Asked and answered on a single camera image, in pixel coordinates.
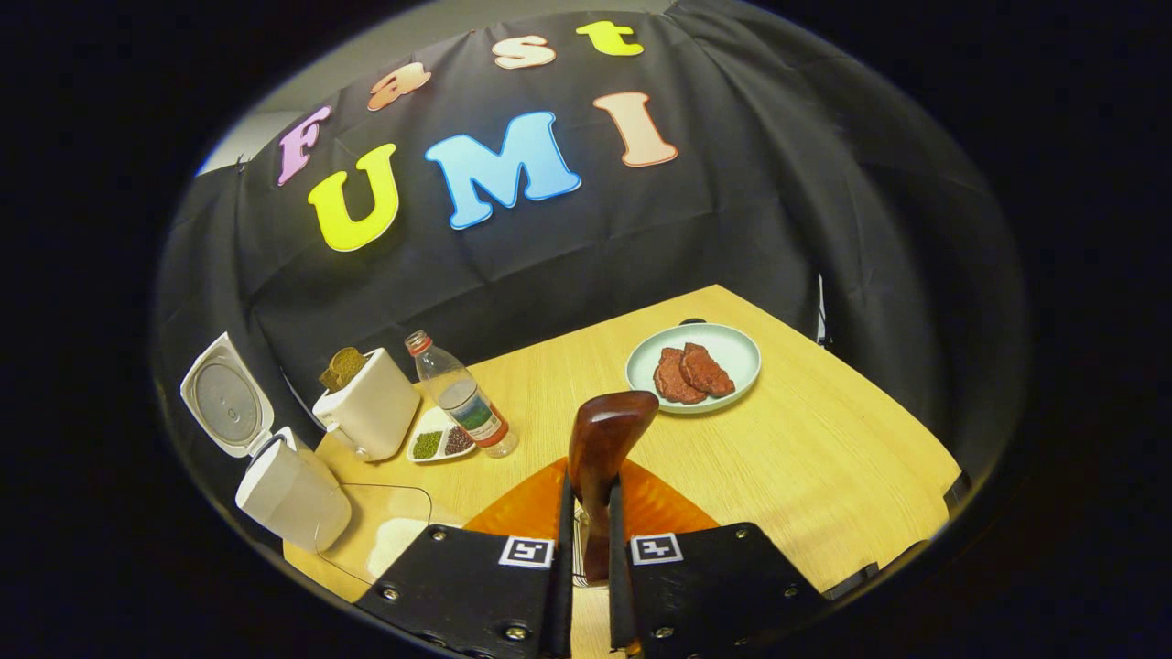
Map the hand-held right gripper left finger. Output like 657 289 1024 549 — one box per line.
355 458 576 659

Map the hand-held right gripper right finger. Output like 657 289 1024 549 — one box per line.
609 458 825 658

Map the white rice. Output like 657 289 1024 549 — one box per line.
366 517 425 578

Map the brown wooden spoon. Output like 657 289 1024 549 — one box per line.
568 391 660 582

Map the white rice cooker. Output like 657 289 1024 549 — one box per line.
179 331 353 554

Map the clear plastic container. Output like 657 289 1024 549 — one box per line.
316 483 433 587

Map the white divided bean dish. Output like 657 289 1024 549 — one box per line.
407 407 477 464

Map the clear plastic bottle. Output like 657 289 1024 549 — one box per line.
405 330 519 459

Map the white toaster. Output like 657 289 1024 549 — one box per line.
312 348 422 462

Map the brown meat piece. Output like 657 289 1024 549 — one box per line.
654 347 706 405
679 342 736 397

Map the pale green plate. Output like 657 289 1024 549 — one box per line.
625 322 763 416

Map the brown bread slice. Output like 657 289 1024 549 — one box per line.
319 347 369 393

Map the black backdrop cloth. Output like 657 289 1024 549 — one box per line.
154 0 1028 550

